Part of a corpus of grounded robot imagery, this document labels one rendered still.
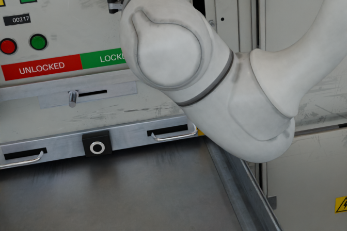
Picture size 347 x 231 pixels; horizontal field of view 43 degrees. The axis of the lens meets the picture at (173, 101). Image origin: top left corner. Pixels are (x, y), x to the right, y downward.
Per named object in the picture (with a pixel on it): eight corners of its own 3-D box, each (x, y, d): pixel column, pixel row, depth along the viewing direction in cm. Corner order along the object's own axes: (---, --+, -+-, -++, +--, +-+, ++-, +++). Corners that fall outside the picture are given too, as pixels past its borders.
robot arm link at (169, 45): (99, 22, 59) (166, 84, 64) (100, 62, 45) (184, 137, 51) (158, -36, 57) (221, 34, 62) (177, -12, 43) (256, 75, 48)
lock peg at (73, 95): (78, 109, 90) (74, 92, 89) (67, 110, 90) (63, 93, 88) (79, 96, 96) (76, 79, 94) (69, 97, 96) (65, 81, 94)
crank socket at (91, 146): (112, 154, 98) (109, 135, 96) (85, 159, 97) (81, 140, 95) (112, 148, 100) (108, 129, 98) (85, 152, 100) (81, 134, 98)
